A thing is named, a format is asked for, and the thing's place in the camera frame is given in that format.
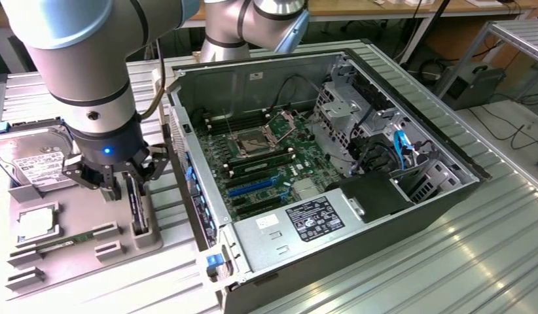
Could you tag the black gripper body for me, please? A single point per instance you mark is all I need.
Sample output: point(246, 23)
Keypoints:
point(105, 147)

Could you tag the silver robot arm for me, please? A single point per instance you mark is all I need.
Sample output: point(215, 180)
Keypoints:
point(77, 65)

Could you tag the blue slot latch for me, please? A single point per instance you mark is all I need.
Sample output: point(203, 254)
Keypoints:
point(203, 202)
point(198, 190)
point(190, 175)
point(207, 219)

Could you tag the grey parts rack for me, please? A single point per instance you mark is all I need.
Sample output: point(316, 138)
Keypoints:
point(77, 212)

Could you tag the silver hard disk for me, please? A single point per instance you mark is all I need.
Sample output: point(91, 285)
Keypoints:
point(29, 157)

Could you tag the green RAM stick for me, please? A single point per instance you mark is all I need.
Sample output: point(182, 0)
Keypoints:
point(261, 166)
point(69, 242)

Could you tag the thin locking lever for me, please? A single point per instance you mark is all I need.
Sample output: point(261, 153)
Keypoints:
point(229, 121)

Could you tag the silver CPU chip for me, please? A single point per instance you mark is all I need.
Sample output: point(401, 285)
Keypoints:
point(35, 220)

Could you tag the black expansion slot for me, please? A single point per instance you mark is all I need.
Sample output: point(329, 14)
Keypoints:
point(256, 202)
point(254, 211)
point(249, 181)

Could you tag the black RAM slot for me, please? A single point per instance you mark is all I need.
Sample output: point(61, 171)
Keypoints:
point(238, 118)
point(241, 125)
point(258, 162)
point(237, 114)
point(257, 159)
point(240, 121)
point(256, 155)

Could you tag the metal CPU socket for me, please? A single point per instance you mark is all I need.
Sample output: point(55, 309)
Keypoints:
point(254, 144)

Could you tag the blue expansion slot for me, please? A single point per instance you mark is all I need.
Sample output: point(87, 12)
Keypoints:
point(252, 189)

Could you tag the metal socket cover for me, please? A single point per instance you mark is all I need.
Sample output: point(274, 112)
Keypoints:
point(281, 120)

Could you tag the blue case latch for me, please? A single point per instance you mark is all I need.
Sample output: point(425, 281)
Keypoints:
point(214, 261)

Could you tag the green motherboard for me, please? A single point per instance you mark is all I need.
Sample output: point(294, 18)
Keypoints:
point(304, 157)

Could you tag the silver chipset heatsink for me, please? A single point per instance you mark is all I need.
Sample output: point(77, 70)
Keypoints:
point(306, 190)

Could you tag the grey power supply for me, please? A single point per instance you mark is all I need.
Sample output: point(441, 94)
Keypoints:
point(296, 235)

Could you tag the silver disk bay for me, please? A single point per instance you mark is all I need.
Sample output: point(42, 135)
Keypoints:
point(430, 183)
point(340, 111)

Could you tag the black fan shroud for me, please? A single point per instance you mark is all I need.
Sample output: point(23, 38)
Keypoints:
point(374, 196)

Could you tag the black open PC case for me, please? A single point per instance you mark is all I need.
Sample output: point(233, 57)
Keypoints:
point(340, 278)

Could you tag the wooden desk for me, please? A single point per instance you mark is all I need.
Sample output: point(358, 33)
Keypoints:
point(382, 8)

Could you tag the black equipment box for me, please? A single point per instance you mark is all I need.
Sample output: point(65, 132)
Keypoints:
point(474, 86)

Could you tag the aluminium frame table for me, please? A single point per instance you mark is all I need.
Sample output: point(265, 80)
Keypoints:
point(519, 36)

